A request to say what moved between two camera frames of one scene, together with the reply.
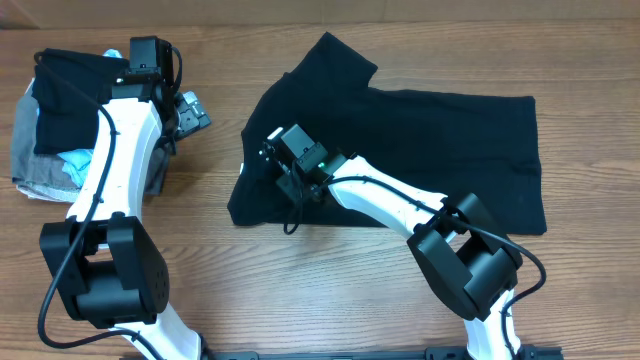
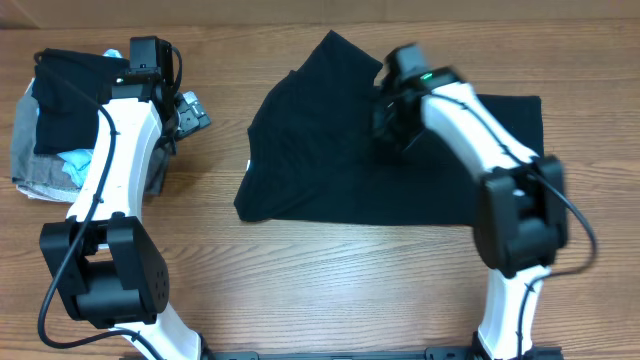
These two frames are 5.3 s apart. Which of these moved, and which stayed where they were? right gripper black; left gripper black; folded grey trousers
Moved: right gripper black
Stayed: left gripper black; folded grey trousers
